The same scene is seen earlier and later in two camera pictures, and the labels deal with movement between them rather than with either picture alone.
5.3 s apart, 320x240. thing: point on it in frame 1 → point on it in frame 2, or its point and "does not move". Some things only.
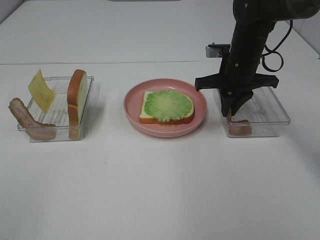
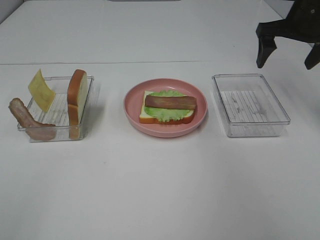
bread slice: x=145 y=118 does not move
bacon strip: x=34 y=129 does not move
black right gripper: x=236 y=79 → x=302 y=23
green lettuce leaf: x=167 y=105 does not move
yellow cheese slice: x=42 y=94 does not move
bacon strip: x=241 y=127 → x=175 y=102
